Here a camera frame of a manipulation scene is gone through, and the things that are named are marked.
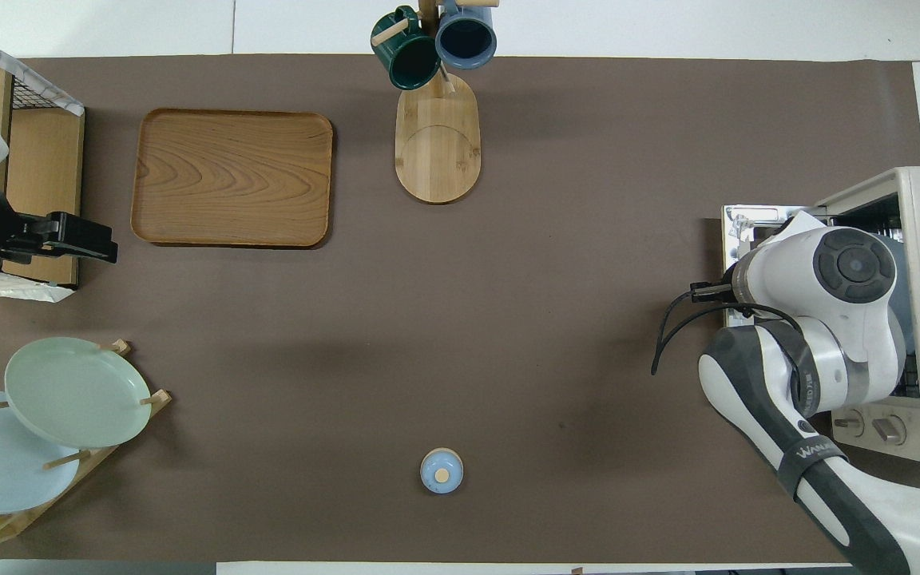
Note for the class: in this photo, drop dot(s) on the glass oven door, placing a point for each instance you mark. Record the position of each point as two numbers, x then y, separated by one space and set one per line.
747 228

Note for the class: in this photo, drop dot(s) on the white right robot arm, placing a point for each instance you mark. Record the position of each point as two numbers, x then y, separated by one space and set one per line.
795 263

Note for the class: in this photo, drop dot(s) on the pale green plate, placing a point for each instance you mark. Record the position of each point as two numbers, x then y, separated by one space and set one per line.
77 391

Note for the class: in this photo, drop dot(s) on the wooden serving tray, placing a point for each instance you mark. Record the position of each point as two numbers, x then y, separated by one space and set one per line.
228 176

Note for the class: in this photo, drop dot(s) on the wooden plate rack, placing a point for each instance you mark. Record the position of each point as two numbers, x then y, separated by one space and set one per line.
128 419

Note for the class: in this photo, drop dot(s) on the wooden mug tree stand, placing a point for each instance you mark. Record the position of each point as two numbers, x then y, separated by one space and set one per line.
438 144

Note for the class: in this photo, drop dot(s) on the dark green mug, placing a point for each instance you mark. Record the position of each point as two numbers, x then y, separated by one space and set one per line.
408 56

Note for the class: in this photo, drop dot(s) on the brown table mat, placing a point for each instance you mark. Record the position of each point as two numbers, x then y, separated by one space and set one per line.
508 319

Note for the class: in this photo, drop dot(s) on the blue mug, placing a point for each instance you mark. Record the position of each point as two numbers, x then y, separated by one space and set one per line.
466 36

